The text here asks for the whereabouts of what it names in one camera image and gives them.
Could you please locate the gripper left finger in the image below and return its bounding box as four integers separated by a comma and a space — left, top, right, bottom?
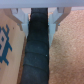
10, 7, 33, 33

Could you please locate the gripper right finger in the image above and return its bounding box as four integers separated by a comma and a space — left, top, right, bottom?
47, 6, 73, 38

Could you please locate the black drawer handle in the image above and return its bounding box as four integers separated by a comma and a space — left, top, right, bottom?
19, 7, 55, 84

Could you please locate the wooden drawer box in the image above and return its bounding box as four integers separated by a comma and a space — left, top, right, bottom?
0, 8, 29, 84

